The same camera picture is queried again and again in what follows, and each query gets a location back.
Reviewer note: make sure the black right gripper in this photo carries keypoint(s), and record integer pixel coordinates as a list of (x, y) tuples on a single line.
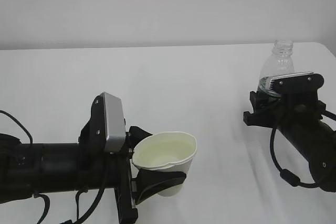
[(285, 111)]

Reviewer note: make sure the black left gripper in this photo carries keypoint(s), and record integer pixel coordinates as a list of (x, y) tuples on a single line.
[(147, 182)]

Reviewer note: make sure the white paper cup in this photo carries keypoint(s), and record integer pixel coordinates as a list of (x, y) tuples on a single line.
[(165, 152)]

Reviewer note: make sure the clear plastic water bottle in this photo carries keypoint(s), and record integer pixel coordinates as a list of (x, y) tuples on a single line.
[(278, 63)]

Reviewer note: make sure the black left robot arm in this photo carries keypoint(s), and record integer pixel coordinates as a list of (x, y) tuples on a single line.
[(99, 160)]

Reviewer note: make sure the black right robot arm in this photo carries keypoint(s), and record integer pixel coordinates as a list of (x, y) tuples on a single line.
[(316, 147)]

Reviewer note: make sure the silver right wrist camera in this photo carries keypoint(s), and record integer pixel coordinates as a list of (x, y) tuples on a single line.
[(300, 82)]

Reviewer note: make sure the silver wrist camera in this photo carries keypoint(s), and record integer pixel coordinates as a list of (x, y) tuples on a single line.
[(300, 82), (105, 131)]

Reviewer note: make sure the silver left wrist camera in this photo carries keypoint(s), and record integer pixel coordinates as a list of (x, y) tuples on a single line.
[(105, 131)]

